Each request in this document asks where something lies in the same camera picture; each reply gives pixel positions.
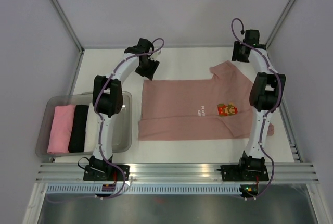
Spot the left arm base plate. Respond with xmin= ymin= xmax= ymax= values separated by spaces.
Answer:
xmin=83 ymin=165 xmax=130 ymax=182

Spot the white rolled t-shirt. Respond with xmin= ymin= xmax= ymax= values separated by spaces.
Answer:
xmin=84 ymin=103 xmax=98 ymax=152

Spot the pink rolled t-shirt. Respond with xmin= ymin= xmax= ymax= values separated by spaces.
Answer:
xmin=47 ymin=105 xmax=75 ymax=154

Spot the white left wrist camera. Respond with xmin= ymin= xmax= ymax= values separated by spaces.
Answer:
xmin=149 ymin=50 xmax=162 ymax=61

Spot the aluminium front rail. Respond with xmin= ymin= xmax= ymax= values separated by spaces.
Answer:
xmin=35 ymin=163 xmax=319 ymax=184

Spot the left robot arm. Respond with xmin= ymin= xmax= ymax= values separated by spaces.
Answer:
xmin=89 ymin=38 xmax=165 ymax=180

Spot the dusty pink t-shirt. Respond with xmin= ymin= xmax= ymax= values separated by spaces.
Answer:
xmin=137 ymin=61 xmax=276 ymax=141

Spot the grey plastic bin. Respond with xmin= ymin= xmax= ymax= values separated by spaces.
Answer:
xmin=35 ymin=91 xmax=132 ymax=159

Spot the black rolled t-shirt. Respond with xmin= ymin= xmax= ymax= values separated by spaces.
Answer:
xmin=68 ymin=105 xmax=89 ymax=153

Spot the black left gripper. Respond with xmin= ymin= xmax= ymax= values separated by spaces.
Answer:
xmin=135 ymin=57 xmax=159 ymax=81

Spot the white slotted cable duct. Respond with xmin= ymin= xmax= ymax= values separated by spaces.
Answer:
xmin=45 ymin=184 xmax=258 ymax=195

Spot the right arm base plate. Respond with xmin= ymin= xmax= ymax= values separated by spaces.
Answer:
xmin=217 ymin=165 xmax=269 ymax=182

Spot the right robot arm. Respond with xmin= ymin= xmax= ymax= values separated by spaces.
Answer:
xmin=232 ymin=29 xmax=286 ymax=180

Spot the left aluminium frame post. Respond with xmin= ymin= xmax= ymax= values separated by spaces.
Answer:
xmin=49 ymin=0 xmax=84 ymax=54

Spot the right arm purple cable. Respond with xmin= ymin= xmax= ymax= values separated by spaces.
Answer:
xmin=228 ymin=18 xmax=283 ymax=201

